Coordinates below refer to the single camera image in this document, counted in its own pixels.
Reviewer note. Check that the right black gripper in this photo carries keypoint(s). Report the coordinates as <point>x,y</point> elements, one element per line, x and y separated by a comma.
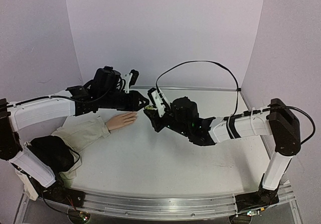
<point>155,117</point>

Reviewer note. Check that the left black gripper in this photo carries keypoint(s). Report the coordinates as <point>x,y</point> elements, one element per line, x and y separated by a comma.
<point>137,97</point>

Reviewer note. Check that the white nail polish bottle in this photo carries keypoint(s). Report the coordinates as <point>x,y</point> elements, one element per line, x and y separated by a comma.
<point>149,107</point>

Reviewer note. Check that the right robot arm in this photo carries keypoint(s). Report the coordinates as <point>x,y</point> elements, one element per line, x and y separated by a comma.
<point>183,118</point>

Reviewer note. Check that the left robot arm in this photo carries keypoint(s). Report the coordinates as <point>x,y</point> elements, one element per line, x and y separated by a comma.
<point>108,90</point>

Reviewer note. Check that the mannequin hand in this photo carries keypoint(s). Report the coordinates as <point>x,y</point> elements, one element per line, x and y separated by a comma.
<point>121,121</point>

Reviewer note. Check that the beige sleeve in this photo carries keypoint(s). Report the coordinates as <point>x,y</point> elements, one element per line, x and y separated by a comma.
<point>78,137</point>

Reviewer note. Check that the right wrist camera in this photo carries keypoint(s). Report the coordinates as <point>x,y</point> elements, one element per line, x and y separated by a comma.
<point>159,100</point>

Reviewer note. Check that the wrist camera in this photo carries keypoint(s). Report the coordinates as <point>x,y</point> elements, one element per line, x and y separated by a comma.
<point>130,80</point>
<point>159,100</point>

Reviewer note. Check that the aluminium back table rail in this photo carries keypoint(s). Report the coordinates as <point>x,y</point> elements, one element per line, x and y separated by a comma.
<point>185,88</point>

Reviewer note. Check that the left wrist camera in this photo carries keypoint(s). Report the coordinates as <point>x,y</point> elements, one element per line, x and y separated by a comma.
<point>130,80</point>

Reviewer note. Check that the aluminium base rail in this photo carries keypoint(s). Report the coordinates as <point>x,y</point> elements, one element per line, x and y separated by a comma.
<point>96,207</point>

